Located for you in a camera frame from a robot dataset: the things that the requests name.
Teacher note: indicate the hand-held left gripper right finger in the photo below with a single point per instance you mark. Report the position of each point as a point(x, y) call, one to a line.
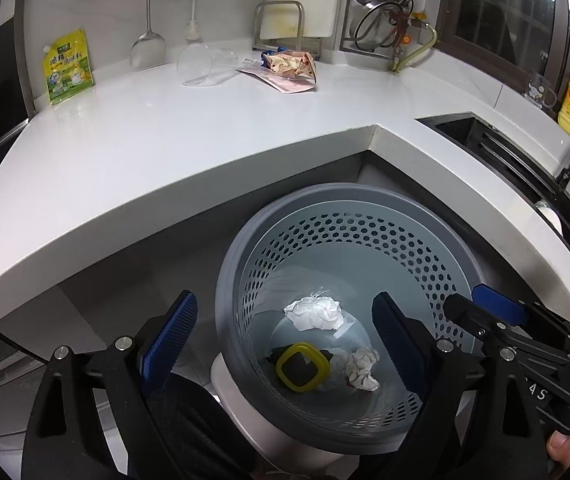
point(400, 345)

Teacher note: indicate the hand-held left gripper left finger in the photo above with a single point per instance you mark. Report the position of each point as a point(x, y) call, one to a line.
point(172, 332)

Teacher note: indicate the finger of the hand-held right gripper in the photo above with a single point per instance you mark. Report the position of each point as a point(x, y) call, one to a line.
point(475, 317)
point(500, 302)

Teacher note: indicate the white tissue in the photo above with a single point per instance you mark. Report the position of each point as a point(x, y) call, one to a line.
point(362, 367)
point(315, 312)

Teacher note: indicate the clear plastic bag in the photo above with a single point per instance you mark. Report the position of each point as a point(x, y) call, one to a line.
point(337, 356)

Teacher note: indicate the grey perforated trash bin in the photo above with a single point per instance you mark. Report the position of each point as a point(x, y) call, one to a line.
point(365, 240)

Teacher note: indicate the clear plastic cup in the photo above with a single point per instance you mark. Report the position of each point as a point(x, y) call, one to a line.
point(200, 65)

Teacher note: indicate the pink packet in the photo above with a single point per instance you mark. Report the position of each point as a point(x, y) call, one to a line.
point(285, 85)

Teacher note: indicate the snack wrapper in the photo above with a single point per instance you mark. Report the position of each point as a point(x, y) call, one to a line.
point(290, 62)

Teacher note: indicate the person's right hand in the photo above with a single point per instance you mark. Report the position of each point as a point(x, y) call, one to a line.
point(565, 447)

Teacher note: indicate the person's black clothing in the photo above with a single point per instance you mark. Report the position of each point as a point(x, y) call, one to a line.
point(190, 425)

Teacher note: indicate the black kitchen sink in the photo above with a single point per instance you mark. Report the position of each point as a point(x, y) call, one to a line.
point(515, 160)

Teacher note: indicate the printed glass mug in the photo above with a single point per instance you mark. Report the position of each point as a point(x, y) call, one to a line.
point(537, 91)

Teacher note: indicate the green yellow seasoning pouch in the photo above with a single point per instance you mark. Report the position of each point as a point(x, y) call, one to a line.
point(67, 72)

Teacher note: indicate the gas valve with orange knob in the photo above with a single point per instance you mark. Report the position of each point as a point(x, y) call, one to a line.
point(407, 37)

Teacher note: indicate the metal cooking spatula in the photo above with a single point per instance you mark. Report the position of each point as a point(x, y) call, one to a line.
point(147, 50)

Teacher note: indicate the small blue wrapper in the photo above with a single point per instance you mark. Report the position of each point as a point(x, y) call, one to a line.
point(266, 55)

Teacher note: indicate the dark framed window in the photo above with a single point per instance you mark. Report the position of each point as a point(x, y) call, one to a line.
point(505, 5)

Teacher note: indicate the glass pot lid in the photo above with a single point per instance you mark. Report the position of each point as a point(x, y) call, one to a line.
point(377, 30)

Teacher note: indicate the blue and white brush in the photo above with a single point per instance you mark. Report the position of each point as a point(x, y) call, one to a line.
point(193, 25)

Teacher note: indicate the metal cutting board holder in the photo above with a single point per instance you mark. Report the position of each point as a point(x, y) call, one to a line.
point(277, 5)

